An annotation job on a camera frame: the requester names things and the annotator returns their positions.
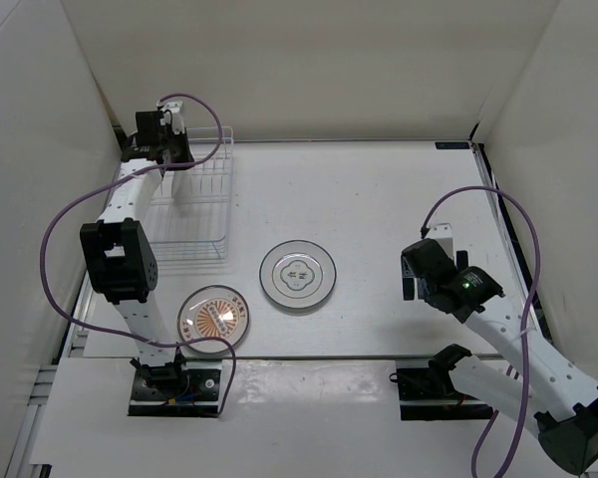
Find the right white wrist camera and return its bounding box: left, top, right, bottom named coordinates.
left=425, top=223, right=454, bottom=258

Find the white wire dish rack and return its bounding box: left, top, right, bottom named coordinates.
left=102, top=126, right=235, bottom=263

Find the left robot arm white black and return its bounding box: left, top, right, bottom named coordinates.
left=80, top=110, right=190, bottom=398

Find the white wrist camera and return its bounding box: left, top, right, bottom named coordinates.
left=425, top=223, right=454, bottom=258
left=156, top=101, right=185, bottom=134

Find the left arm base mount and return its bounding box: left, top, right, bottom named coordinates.
left=128, top=358, right=222, bottom=418

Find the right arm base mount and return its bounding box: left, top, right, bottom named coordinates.
left=389, top=345, right=493, bottom=421

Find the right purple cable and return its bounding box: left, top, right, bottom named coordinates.
left=419, top=184, right=542, bottom=478

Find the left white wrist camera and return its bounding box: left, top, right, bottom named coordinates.
left=156, top=101, right=185, bottom=134

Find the white plate green rim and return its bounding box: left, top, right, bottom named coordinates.
left=259, top=240, right=338, bottom=314

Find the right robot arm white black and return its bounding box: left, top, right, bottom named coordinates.
left=401, top=238, right=598, bottom=475

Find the white plate orange pattern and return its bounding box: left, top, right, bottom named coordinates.
left=176, top=285, right=250, bottom=356

